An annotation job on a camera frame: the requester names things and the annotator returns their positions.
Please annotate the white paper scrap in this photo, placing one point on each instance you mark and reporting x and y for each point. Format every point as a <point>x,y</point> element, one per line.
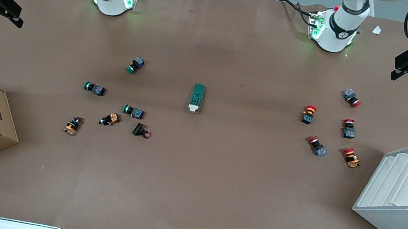
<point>377,30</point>

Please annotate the red emergency stop button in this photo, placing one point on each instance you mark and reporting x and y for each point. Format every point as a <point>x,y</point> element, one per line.
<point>348,128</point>
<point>317,146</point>
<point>352,97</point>

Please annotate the red emergency button orange block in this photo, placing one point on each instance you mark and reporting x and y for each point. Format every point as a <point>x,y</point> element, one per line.
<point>351,157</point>
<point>308,114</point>

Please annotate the brown paper table cover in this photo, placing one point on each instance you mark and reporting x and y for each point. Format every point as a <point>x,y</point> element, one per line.
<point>192,179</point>

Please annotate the green push button switch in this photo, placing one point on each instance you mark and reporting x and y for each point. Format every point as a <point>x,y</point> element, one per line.
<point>133,111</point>
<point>136,65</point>
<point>94,88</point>

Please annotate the black orange button switch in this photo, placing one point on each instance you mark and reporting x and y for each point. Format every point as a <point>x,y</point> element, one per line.
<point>72,125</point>
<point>109,119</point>

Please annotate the black switch with red lens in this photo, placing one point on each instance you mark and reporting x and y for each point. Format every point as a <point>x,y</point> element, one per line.
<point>141,130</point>

